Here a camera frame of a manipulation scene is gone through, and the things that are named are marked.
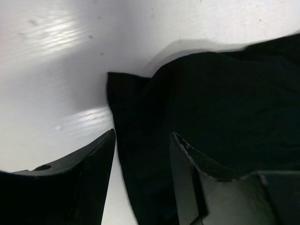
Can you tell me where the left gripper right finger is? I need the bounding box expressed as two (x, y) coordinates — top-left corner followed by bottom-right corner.
(170, 133), (300, 225)

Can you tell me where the black t-shirt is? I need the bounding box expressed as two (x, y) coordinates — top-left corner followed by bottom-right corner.
(106, 34), (300, 225)

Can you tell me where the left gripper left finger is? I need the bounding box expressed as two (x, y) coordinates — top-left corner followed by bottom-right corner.
(0, 129), (116, 225)

